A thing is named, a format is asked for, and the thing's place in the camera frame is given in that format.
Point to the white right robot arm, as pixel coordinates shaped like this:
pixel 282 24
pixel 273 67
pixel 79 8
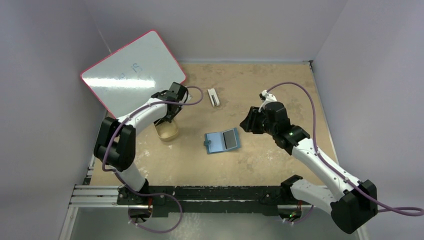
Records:
pixel 342 195

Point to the black mounting base plate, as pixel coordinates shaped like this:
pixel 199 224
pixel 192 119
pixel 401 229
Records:
pixel 270 211

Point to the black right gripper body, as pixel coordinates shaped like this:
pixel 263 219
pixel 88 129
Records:
pixel 251 121

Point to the black credit card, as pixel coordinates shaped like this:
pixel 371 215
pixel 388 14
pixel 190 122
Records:
pixel 230 140

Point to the aluminium frame rail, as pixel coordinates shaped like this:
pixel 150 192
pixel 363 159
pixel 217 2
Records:
pixel 96 195

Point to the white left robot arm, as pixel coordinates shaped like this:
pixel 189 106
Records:
pixel 115 145

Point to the white whiteboard eraser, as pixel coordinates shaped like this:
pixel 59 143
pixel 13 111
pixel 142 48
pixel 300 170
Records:
pixel 215 102

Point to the gold oval tin tray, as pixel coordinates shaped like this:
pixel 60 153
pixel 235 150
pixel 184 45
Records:
pixel 167 131

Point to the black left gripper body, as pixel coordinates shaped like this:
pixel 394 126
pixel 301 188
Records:
pixel 171 116

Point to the blue card holder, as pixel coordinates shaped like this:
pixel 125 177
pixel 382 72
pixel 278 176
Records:
pixel 214 142

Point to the pink framed whiteboard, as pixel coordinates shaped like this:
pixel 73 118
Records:
pixel 125 80

